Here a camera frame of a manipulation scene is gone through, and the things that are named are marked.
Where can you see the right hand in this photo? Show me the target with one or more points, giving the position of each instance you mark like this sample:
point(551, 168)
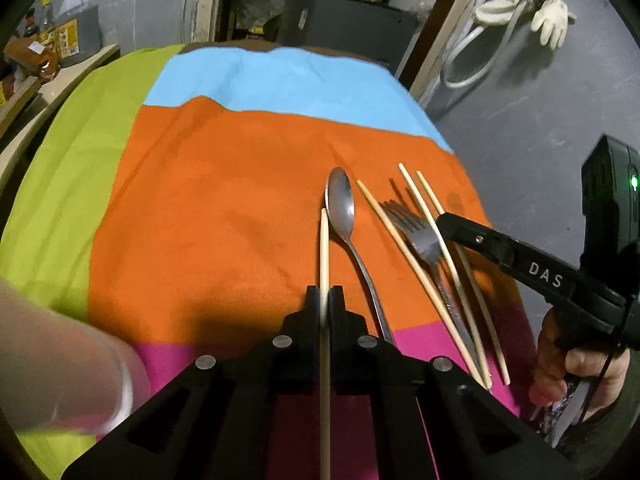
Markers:
point(554, 364)

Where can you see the dark grey cabinet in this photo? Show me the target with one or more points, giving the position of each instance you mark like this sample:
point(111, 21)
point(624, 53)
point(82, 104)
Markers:
point(379, 33)

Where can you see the large steel spoon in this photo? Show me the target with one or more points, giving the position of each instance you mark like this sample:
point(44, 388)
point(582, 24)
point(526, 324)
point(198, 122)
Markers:
point(340, 206)

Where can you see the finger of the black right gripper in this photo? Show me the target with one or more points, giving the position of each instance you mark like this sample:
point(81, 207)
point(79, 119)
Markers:
point(510, 254)

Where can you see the white rubber glove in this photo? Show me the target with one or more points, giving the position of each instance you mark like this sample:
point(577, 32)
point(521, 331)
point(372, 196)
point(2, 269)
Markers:
point(550, 18)

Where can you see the brown packaged box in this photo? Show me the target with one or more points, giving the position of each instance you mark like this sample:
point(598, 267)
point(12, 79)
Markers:
point(36, 59)

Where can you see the wooden chopstick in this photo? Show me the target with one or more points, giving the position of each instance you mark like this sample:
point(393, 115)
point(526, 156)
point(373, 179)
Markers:
point(475, 286)
point(444, 250)
point(426, 283)
point(324, 350)

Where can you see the steel fork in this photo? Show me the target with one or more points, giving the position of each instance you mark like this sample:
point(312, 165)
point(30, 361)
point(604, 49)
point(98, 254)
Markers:
point(423, 241)

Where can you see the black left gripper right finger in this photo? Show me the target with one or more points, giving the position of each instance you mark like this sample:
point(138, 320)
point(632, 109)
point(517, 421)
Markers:
point(348, 369)

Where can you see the multicolour striped tablecloth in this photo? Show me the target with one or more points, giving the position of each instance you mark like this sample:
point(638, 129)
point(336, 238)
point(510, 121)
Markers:
point(175, 200)

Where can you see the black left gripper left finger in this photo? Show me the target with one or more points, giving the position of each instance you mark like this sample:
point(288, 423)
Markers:
point(300, 359)

